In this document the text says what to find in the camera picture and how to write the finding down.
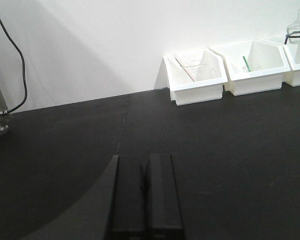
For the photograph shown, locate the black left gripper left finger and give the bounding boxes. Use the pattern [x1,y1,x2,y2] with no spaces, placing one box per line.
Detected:
[112,155,146,240]

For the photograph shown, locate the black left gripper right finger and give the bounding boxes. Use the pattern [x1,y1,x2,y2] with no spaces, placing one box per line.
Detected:
[145,153,184,240]

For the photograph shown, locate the large glass beaker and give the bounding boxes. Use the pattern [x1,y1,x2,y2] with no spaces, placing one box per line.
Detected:
[183,59,208,76]

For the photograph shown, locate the small glass beaker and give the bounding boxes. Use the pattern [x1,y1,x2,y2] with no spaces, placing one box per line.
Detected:
[242,64,261,73]

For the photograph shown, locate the white bin left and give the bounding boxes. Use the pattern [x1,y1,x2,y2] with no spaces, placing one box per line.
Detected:
[163,48,228,106]

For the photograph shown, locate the white bin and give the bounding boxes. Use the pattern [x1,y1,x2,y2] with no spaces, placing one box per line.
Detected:
[209,40,291,96]
[259,34,300,88]
[163,48,228,106]

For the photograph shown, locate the white bin middle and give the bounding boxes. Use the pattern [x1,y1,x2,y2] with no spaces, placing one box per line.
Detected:
[209,40,291,96]

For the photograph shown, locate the white bin right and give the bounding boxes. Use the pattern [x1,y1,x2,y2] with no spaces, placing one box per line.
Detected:
[259,34,300,88]

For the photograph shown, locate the black cable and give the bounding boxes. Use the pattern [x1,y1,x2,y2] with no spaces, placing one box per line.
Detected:
[0,0,28,116]

